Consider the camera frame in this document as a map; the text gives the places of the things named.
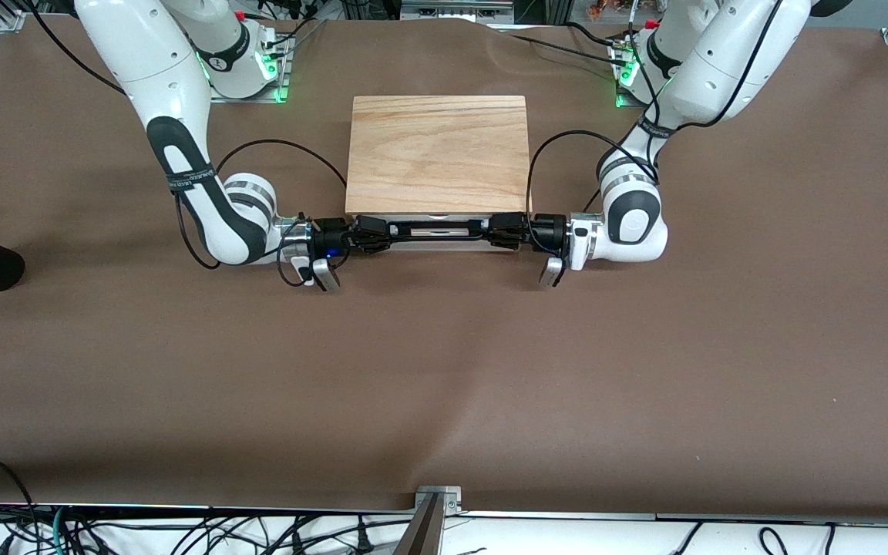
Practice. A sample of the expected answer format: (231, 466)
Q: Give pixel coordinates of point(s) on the wooden drawer cabinet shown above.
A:
(436, 154)

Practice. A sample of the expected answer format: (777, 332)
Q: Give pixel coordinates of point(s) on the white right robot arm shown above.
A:
(174, 77)

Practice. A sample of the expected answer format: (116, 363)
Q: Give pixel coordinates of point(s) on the aluminium arm base plate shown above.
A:
(278, 85)
(620, 86)

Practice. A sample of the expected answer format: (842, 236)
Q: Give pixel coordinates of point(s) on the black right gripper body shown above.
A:
(330, 235)

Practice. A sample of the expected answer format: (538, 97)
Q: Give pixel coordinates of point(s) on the aluminium table edge rail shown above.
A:
(182, 510)

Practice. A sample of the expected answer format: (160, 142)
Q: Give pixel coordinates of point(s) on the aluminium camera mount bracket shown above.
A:
(438, 499)

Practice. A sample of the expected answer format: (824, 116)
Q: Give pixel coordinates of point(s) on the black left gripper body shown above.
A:
(546, 230)

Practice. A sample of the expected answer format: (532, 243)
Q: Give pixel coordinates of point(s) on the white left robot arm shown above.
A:
(729, 69)

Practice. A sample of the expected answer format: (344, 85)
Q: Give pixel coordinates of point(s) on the brown table cover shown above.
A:
(444, 370)

